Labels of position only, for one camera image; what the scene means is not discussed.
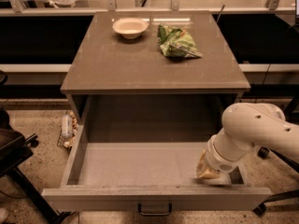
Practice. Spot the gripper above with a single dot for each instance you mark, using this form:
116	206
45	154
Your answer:
217	161

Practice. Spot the grey top drawer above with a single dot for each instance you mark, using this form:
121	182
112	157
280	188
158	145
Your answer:
139	153

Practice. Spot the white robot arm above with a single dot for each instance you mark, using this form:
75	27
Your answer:
246	126

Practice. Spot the grey drawer cabinet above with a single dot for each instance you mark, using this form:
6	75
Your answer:
127	91

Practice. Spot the green chip bag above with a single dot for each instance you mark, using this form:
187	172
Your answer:
175	42

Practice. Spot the clear plastic bottle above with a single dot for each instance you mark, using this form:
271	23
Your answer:
67	126

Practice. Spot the white bowl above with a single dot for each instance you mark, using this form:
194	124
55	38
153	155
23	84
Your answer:
130	28

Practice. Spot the black office chair left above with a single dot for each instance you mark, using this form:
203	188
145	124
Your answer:
14	150

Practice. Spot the wire basket with snacks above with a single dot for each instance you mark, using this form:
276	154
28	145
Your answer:
68	142

